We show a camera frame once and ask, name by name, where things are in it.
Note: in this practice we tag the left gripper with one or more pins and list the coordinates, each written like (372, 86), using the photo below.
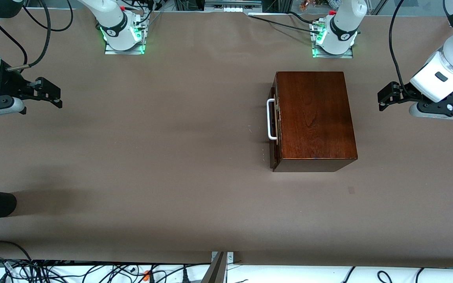
(400, 92)

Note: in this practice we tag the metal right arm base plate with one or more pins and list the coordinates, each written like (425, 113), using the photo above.
(124, 52)

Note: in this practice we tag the dark brown wooden cabinet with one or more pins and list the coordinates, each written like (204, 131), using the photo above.
(317, 118)

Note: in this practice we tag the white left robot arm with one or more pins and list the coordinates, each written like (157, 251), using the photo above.
(344, 23)

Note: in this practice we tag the white power strip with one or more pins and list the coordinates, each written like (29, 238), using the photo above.
(230, 8)

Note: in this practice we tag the slanted grey pole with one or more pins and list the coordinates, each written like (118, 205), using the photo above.
(215, 273)

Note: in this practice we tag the orange connector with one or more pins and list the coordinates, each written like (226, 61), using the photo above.
(146, 275)

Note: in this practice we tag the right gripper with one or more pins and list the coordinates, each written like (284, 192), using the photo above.
(9, 85)

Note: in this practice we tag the metal table edge bracket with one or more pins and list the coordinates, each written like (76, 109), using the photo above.
(230, 256)

